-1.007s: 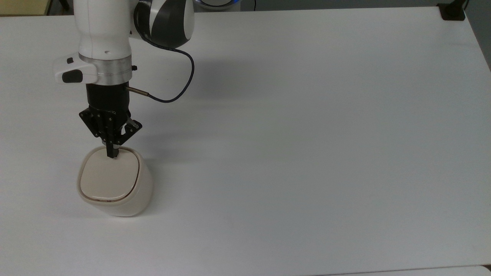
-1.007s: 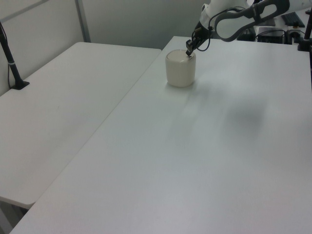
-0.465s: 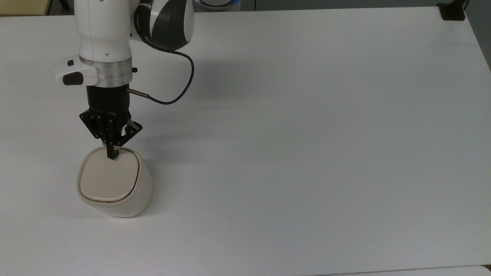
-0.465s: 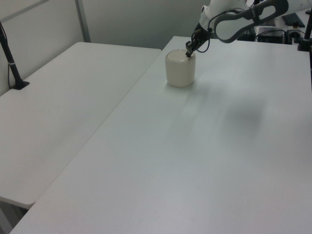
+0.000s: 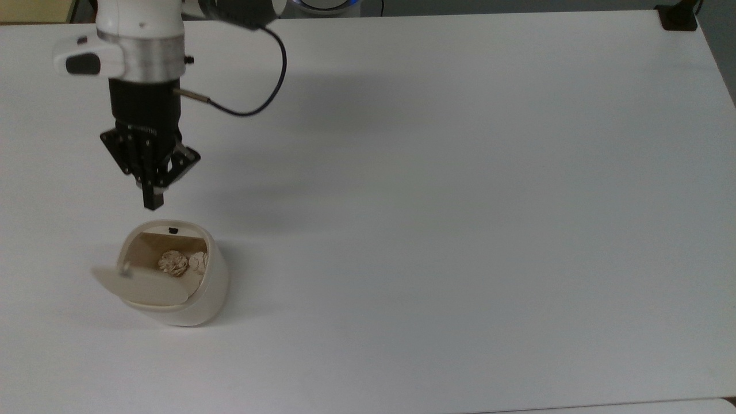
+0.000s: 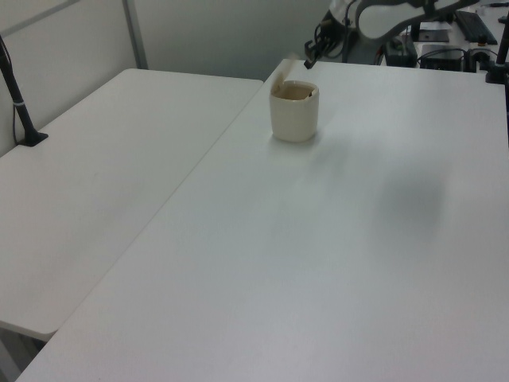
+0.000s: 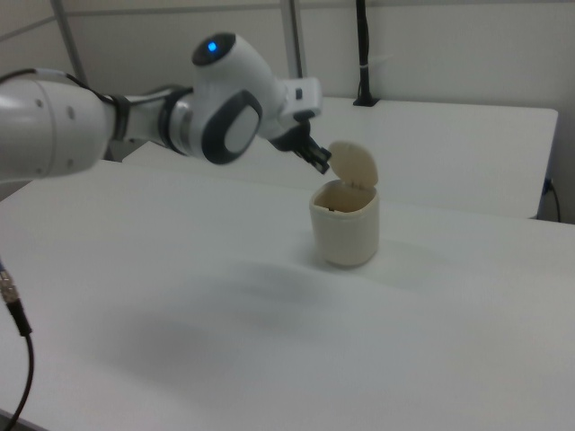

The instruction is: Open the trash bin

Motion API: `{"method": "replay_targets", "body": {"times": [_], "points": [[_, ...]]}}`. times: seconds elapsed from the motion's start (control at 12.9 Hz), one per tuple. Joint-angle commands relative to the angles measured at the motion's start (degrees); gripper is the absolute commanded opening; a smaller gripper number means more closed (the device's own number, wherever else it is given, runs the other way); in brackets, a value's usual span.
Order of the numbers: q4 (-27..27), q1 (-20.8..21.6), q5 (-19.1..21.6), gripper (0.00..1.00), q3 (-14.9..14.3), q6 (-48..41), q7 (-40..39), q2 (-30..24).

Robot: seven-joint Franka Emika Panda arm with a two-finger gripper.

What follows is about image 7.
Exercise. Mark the cream trash bin lid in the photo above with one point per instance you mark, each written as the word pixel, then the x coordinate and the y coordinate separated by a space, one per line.
pixel 355 164

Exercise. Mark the grey metal partition post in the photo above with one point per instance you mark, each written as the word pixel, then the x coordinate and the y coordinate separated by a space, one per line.
pixel 293 36
pixel 69 40

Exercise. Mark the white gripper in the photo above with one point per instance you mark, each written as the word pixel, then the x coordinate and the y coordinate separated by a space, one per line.
pixel 305 95

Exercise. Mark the black pole stand with base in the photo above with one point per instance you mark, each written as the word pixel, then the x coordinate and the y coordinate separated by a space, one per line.
pixel 365 54

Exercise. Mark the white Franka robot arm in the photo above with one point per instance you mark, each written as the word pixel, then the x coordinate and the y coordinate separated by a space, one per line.
pixel 148 116

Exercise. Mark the cream plastic trash bin body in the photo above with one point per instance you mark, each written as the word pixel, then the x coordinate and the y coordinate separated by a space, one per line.
pixel 346 229

